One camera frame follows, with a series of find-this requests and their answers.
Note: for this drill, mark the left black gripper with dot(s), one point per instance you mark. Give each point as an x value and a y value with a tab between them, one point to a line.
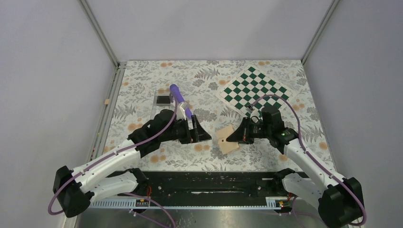
203	135

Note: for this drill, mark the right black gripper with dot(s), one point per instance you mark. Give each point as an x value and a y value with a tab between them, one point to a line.
242	134

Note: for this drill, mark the tan leather card holder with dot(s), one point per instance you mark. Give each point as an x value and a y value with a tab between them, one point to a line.
224	145

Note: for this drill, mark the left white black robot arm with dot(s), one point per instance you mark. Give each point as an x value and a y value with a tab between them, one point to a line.
75	189

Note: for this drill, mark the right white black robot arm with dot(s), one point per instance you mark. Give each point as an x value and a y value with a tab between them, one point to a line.
339	200

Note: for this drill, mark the floral patterned table mat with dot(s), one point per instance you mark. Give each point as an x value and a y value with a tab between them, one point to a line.
199	82

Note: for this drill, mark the purple marker pen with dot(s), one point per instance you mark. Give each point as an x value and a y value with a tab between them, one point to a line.
176	93

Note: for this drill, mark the clear plastic box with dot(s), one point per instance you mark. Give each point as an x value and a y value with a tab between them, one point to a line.
162	100

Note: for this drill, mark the green white checkered board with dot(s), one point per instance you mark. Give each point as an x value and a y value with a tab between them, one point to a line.
250	84

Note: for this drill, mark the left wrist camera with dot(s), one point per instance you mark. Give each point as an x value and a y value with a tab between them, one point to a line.
183	111

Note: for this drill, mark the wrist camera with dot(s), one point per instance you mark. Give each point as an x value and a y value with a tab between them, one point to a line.
254	114
183	111

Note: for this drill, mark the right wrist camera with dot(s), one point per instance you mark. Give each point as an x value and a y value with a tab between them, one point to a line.
254	114

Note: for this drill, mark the white slotted cable duct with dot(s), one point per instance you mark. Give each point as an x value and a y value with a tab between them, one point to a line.
197	202

